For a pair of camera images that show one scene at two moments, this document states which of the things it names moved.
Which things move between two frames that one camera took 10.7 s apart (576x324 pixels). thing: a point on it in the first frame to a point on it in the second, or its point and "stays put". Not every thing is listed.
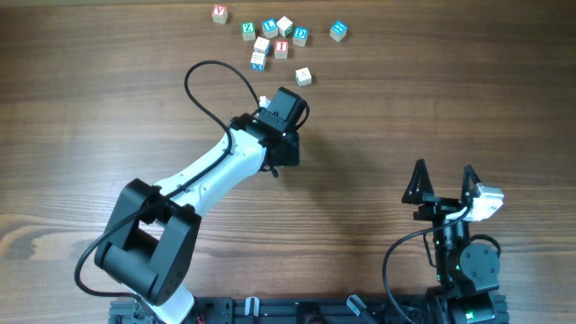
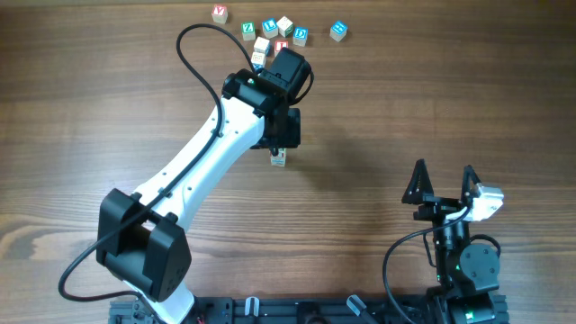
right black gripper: [436, 208] stays put
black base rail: [337, 310] stays put
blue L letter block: [270, 28] stays put
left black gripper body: [292, 157] to [287, 138]
